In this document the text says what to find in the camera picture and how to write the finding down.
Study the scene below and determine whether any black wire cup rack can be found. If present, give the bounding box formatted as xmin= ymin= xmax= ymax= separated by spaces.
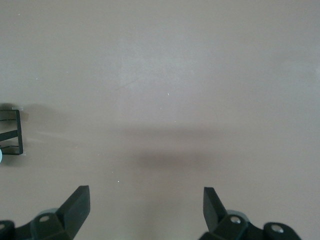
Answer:
xmin=0 ymin=109 xmax=24 ymax=156

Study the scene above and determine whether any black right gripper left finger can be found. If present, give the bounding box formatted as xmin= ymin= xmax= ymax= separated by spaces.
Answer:
xmin=0 ymin=185 xmax=91 ymax=240

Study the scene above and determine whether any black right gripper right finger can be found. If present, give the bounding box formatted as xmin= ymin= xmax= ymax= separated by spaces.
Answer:
xmin=199 ymin=186 xmax=301 ymax=240

